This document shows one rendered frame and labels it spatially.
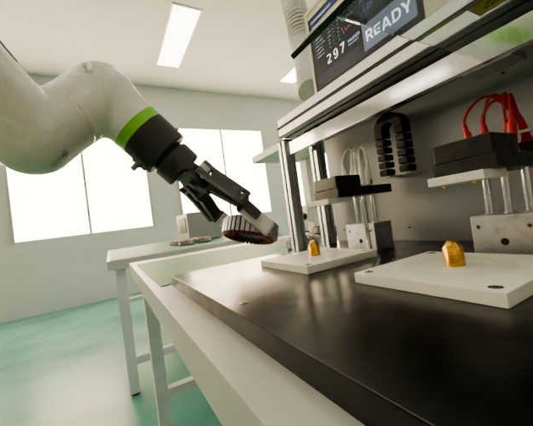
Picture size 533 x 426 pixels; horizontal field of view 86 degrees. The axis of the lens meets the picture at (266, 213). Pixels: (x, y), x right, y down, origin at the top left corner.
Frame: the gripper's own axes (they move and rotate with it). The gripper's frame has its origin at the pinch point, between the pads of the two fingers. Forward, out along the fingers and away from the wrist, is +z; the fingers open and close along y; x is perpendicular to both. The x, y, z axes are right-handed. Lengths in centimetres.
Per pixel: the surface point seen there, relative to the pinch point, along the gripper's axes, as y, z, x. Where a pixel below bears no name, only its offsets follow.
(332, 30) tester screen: 14.5, -14.5, 39.9
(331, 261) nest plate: 16.6, 9.3, -2.2
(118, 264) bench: -124, -14, -13
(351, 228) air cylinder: 7.8, 15.8, 12.2
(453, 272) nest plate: 34.6, 10.4, -3.9
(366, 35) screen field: 21.5, -9.2, 35.0
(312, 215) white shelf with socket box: -71, 43, 62
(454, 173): 33.6, 7.7, 8.5
